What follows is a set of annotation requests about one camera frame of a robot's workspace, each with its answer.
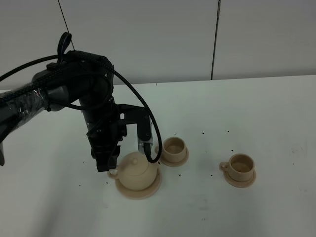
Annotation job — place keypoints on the beige teacup right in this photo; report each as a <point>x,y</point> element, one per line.
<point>240,167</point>

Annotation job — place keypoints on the beige teapot saucer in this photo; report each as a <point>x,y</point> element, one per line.
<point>141,194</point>

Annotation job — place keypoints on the beige saucer right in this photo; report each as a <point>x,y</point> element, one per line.
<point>238,184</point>

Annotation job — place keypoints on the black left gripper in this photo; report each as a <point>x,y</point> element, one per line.
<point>104,135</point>

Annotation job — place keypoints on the beige teacup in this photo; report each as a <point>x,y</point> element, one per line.
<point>240,167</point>
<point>173,149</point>

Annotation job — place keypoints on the beige teacup left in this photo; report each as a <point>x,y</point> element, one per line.
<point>173,149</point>

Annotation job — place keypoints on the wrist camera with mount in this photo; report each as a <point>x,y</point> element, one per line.
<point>140,117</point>

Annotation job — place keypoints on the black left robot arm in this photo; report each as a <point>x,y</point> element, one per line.
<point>81,81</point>

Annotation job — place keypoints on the beige teapot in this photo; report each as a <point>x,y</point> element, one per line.
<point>135,172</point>

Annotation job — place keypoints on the beige saucer left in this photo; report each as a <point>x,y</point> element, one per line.
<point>175,164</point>

